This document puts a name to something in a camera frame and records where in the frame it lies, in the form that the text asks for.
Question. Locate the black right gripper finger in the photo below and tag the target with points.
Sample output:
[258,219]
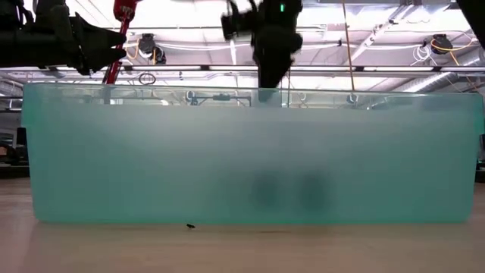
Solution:
[272,72]

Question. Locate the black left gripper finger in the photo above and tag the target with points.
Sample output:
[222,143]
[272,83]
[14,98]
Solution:
[98,57]
[94,36]

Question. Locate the teal translucent plastic bin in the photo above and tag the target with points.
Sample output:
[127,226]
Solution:
[151,159]

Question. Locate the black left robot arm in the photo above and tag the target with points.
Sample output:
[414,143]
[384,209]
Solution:
[9,15]

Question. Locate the small black debris speck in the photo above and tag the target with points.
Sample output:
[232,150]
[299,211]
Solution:
[190,226]

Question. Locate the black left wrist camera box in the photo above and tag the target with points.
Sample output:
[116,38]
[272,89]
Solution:
[51,11]

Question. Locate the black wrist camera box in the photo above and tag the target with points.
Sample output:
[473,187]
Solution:
[51,11]
[238,21]

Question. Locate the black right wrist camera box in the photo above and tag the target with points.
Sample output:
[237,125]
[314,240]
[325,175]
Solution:
[238,21]

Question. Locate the black overhead bracket bar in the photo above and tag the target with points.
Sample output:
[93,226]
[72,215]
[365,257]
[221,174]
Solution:
[221,98]

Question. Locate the long black ceiling rail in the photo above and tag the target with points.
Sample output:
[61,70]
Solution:
[189,68]

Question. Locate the silver ventilation duct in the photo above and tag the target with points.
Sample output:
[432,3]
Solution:
[439,80]

